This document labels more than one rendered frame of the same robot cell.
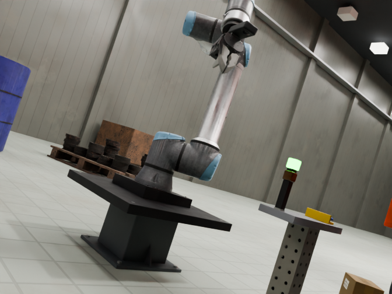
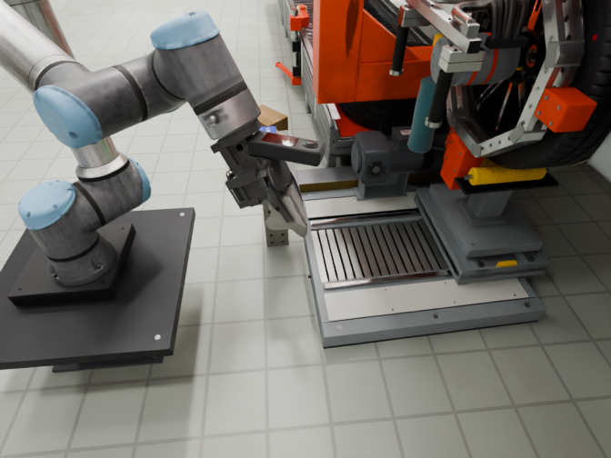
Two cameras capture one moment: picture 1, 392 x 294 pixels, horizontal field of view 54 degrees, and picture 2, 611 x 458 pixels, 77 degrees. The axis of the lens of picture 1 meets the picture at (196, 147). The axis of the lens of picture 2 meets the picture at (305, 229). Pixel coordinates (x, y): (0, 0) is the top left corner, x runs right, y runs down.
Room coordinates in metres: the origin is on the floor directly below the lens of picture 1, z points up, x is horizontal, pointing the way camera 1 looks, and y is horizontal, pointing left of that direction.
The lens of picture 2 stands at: (0.84, 0.38, 1.29)
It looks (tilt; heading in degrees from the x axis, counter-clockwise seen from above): 45 degrees down; 306
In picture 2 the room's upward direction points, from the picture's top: straight up
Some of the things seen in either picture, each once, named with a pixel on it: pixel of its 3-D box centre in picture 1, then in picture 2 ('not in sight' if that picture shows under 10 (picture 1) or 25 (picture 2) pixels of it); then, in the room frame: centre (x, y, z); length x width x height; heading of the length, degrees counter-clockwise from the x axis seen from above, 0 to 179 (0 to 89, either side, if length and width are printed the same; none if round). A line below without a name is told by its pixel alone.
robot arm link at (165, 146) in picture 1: (167, 150); (60, 216); (1.88, 0.13, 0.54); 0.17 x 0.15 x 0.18; 85
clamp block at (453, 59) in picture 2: not in sight; (461, 57); (1.09, -0.62, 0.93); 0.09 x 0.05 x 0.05; 43
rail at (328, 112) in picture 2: not in sight; (304, 47); (2.51, -1.94, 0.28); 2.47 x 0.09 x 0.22; 133
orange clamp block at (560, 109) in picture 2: not in sight; (563, 109); (0.83, -0.66, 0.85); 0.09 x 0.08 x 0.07; 133
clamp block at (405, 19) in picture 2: not in sight; (415, 14); (1.32, -0.87, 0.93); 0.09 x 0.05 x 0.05; 43
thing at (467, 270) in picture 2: not in sight; (475, 227); (0.93, -1.01, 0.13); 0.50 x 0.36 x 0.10; 133
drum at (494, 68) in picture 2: not in sight; (473, 59); (1.11, -0.84, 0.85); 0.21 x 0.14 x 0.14; 43
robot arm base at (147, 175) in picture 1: (156, 177); (77, 252); (1.88, 0.14, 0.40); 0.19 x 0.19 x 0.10
